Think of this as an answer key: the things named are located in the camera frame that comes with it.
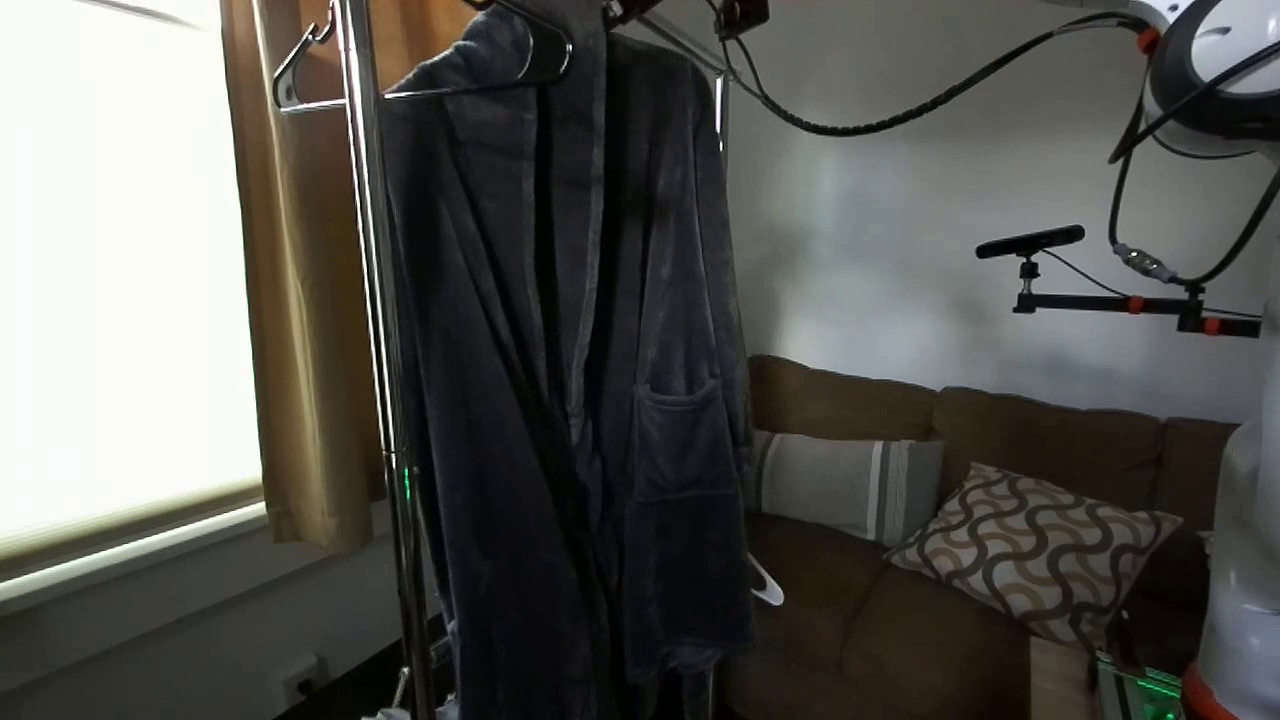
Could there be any dark grey bathrobe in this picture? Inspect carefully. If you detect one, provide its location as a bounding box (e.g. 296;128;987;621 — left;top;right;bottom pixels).
383;0;751;720

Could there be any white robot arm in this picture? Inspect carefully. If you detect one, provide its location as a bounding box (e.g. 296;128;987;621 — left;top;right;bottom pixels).
1147;0;1280;720

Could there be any striped white pillow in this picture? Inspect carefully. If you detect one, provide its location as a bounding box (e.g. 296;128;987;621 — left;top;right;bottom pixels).
748;433;946;547

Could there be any brown sofa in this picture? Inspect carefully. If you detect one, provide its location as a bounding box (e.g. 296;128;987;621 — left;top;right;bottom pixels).
721;357;1233;720

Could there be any chrome clothes rack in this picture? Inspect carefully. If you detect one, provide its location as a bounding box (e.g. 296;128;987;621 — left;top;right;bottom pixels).
271;0;438;720

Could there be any grey empty hanger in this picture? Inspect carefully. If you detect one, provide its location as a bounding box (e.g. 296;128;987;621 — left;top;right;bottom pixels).
268;7;353;118

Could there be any patterned brown pillow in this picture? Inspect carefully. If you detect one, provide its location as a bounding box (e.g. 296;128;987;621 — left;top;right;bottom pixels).
894;464;1182;646

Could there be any brown right curtain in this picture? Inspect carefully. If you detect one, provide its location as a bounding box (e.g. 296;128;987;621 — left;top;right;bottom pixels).
215;0;482;553

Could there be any black camera on stand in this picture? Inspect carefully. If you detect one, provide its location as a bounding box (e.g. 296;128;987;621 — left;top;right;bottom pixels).
972;219;1265;341

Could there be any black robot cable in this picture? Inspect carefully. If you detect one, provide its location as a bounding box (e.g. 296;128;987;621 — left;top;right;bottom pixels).
638;0;1280;291

